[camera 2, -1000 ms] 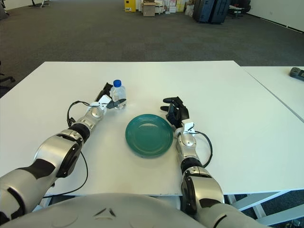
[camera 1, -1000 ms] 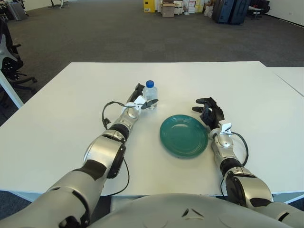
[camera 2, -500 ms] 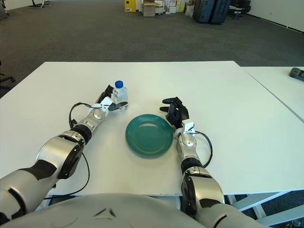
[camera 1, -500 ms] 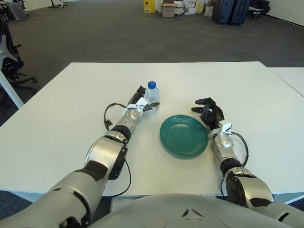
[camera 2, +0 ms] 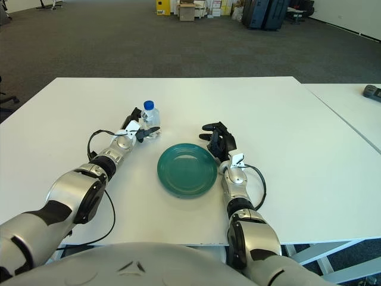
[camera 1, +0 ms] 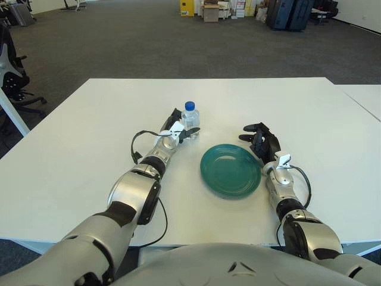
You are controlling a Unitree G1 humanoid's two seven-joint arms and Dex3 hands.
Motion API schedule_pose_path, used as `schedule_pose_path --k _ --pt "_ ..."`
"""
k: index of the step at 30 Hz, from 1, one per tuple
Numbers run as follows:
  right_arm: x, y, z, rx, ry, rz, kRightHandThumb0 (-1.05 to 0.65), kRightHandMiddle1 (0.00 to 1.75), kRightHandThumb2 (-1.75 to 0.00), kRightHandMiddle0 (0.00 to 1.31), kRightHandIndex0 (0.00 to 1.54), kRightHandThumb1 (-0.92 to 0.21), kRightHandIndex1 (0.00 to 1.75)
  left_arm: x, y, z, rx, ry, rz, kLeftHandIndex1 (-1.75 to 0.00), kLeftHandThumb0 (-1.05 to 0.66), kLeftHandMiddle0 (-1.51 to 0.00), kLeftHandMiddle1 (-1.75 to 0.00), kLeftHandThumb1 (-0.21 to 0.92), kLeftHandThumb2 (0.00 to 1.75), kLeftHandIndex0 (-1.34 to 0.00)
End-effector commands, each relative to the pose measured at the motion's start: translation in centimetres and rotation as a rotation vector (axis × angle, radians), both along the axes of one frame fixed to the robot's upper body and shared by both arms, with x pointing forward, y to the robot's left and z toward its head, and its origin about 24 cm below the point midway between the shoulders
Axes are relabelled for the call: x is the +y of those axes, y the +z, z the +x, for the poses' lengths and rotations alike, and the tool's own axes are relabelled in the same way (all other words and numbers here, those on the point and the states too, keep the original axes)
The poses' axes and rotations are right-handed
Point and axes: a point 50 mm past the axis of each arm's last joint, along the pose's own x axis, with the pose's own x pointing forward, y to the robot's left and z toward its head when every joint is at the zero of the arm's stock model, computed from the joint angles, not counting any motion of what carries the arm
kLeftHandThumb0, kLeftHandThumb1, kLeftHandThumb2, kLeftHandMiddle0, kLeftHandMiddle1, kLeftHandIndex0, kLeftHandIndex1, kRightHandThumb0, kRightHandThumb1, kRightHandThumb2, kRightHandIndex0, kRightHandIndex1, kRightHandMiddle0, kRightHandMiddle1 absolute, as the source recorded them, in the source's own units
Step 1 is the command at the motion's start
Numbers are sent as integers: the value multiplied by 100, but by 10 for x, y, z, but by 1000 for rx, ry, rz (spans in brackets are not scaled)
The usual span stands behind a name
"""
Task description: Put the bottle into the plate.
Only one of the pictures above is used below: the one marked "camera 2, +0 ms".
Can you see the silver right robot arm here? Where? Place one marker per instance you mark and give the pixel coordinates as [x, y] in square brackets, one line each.
[256, 235]

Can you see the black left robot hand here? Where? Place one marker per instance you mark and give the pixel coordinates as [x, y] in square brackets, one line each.
[131, 117]

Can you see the dark blue large case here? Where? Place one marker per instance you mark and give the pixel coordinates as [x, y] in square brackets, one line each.
[275, 13]
[253, 13]

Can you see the black office chair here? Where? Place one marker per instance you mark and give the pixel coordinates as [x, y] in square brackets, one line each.
[9, 99]

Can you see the green round plate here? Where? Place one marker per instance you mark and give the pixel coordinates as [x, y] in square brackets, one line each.
[187, 171]

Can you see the yellow box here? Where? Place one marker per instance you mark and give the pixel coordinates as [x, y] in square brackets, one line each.
[162, 6]

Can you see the distant desk legs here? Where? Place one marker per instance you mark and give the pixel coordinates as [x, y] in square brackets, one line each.
[49, 4]

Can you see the white plastic bag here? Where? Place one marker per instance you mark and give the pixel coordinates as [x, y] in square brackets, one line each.
[237, 12]

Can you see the clear bottle blue cap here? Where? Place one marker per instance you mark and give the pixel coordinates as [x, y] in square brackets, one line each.
[151, 117]

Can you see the white storage boxes pile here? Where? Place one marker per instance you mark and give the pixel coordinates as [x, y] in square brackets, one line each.
[212, 7]

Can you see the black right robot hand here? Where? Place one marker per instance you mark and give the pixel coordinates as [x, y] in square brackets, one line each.
[224, 143]

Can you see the grey robot torso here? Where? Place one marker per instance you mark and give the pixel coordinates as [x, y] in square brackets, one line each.
[178, 268]

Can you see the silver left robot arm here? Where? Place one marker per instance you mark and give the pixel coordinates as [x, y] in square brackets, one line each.
[71, 193]

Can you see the black handheld device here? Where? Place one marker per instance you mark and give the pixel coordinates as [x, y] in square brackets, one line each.
[372, 92]

